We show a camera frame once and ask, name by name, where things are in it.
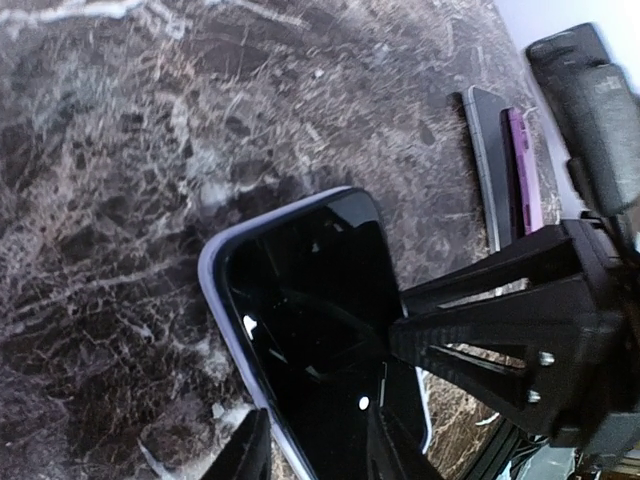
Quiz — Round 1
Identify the black phone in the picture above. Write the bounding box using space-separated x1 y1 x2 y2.
219 189 429 480

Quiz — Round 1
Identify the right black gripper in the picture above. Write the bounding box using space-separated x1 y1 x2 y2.
389 219 639 470

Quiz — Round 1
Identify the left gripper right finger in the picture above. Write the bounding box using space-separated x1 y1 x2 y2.
366 360 442 479

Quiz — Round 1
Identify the black phone face up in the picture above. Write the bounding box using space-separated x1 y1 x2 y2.
462 85 512 253

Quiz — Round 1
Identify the lavender phone case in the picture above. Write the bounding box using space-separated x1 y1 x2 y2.
197 186 431 480

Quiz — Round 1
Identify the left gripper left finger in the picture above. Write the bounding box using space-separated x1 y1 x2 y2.
200 409 272 480

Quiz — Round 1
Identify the pink phone face down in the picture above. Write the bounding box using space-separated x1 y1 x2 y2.
500 107 544 239

